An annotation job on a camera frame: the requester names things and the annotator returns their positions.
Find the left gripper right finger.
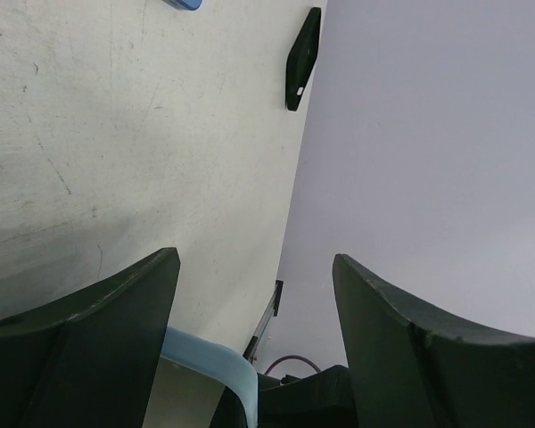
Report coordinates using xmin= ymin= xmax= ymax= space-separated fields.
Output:
xmin=333 ymin=254 xmax=535 ymax=427

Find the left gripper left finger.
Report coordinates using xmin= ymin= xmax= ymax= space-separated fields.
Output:
xmin=0 ymin=248 xmax=180 ymax=427

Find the light blue cased phone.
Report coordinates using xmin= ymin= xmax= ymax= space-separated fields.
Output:
xmin=160 ymin=326 xmax=259 ymax=427

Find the black phone case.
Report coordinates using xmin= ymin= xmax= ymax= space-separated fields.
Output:
xmin=284 ymin=7 xmax=322 ymax=111

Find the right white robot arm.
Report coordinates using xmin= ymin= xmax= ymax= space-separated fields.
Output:
xmin=210 ymin=366 xmax=359 ymax=427

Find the aluminium front rail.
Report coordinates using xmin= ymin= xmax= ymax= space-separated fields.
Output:
xmin=243 ymin=280 xmax=284 ymax=362

